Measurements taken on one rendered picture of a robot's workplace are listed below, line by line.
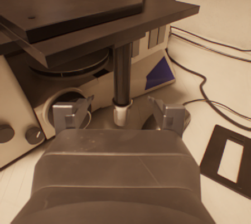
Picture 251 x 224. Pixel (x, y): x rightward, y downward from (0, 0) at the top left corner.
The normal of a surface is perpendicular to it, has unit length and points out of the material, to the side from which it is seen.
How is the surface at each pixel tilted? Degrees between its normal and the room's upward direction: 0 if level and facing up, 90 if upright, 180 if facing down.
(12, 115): 90
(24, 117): 90
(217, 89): 0
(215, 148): 0
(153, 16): 0
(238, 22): 90
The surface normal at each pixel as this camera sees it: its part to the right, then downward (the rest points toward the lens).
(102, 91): 0.44, 0.58
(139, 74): 0.53, -0.15
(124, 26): 0.02, -0.76
